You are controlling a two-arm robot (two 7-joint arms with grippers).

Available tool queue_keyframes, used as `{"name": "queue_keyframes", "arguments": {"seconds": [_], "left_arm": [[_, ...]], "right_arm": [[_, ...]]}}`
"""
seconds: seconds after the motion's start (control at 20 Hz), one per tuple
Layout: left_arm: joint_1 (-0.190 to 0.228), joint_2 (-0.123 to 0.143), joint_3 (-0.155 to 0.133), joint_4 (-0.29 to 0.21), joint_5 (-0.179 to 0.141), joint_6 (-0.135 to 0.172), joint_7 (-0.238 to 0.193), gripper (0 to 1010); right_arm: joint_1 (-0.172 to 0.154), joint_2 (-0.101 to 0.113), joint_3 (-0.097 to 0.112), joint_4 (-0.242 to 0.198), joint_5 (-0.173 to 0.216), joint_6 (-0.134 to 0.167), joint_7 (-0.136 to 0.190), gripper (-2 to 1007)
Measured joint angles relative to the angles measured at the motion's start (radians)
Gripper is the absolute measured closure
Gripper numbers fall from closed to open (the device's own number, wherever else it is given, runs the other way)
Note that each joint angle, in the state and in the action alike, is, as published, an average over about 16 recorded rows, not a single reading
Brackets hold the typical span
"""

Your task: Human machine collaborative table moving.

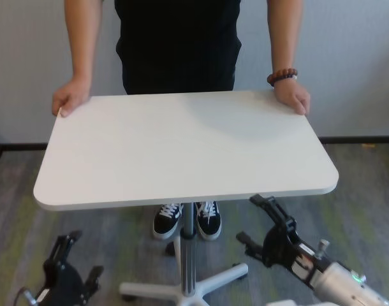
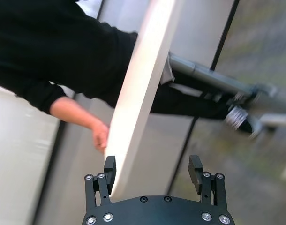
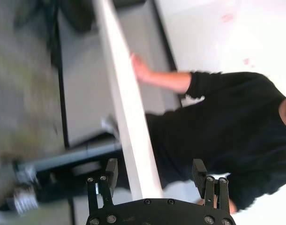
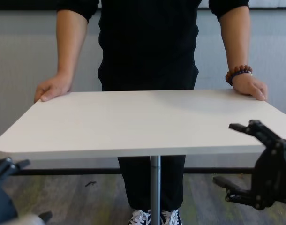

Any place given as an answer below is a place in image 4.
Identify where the dark bead bracelet yellow bead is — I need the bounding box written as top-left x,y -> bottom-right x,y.
229,69 -> 253,86

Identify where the person's left hand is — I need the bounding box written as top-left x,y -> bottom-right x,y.
232,76 -> 268,101

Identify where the black wall rail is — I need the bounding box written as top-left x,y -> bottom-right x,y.
0,0 -> 286,11

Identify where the person's right hand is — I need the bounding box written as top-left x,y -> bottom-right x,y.
34,74 -> 72,103

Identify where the black white left sneaker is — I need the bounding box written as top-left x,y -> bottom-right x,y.
160,209 -> 182,225

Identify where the person's bare left forearm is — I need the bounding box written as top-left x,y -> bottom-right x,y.
218,6 -> 251,70

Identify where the person's body in black clothes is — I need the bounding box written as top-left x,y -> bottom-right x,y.
56,0 -> 250,213

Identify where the white pedestal table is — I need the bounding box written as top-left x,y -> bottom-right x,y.
0,88 -> 271,225

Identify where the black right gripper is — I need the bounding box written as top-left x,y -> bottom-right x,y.
212,120 -> 286,210

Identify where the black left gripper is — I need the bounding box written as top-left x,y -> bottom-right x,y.
0,157 -> 53,225

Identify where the person's bare right forearm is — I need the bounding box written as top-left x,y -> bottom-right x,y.
55,9 -> 89,80

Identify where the black baseboard strip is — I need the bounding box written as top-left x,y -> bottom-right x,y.
15,166 -> 256,176

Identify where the black white sneaker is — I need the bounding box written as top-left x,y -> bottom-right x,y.
128,209 -> 151,225
160,209 -> 182,225

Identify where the brown wooden bead bracelet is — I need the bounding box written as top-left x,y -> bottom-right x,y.
225,65 -> 253,83

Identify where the black white right sneaker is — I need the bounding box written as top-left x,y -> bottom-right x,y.
128,209 -> 151,225

